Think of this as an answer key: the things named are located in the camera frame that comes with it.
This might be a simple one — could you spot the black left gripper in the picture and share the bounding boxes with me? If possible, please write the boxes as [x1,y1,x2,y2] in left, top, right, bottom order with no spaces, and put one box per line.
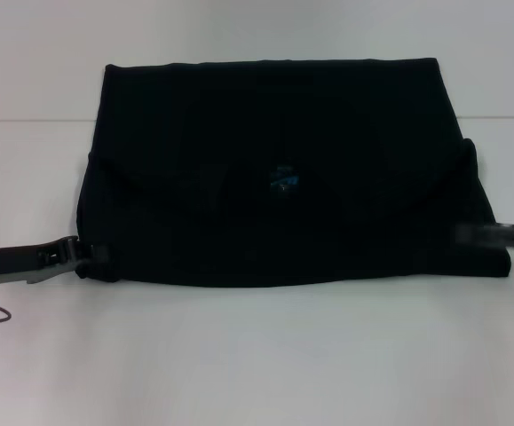
[0,234,110,286]

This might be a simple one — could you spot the black shirt with FREE print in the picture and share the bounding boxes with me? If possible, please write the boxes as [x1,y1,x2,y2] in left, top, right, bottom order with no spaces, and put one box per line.
[74,56,513,286]

